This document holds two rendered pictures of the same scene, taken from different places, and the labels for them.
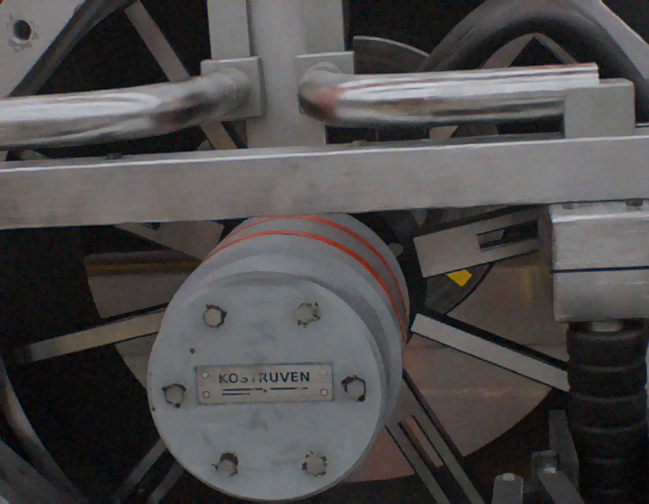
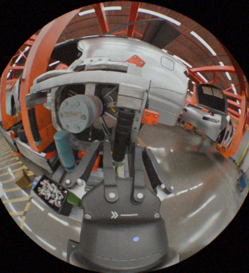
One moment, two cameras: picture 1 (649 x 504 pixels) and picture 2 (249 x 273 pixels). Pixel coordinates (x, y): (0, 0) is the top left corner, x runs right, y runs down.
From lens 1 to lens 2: 42 cm
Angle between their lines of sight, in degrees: 21
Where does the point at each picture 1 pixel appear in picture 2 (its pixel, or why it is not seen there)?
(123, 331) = not seen: hidden behind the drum
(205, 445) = (64, 123)
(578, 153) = (129, 76)
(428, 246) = (107, 103)
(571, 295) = (120, 101)
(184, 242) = not seen: hidden behind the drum
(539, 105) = (122, 66)
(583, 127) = (130, 72)
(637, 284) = (136, 102)
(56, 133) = (48, 75)
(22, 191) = (43, 84)
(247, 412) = (69, 119)
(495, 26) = not seen: hidden behind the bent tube
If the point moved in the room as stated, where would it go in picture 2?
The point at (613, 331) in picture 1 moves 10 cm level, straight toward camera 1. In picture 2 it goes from (128, 111) to (125, 131)
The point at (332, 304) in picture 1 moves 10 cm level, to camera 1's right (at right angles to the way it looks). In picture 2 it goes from (82, 102) to (114, 105)
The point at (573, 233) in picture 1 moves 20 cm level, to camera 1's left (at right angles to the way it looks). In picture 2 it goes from (124, 87) to (39, 90)
